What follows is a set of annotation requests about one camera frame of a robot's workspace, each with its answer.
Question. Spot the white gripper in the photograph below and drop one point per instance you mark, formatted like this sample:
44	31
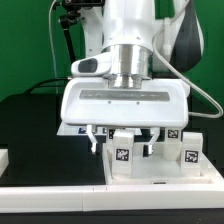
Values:
158	103

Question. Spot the white square table top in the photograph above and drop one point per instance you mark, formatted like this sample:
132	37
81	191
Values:
155	169

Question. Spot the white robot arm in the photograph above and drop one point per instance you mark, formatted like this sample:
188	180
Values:
114	87

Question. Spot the white marker sheet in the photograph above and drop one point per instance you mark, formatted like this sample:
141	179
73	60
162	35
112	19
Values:
68	130

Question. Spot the white U-shaped obstacle fence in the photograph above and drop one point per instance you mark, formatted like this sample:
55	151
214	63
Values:
113	197

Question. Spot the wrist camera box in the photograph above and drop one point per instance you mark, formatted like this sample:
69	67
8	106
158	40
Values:
95	66

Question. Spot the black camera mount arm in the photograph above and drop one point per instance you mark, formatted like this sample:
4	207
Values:
66	21

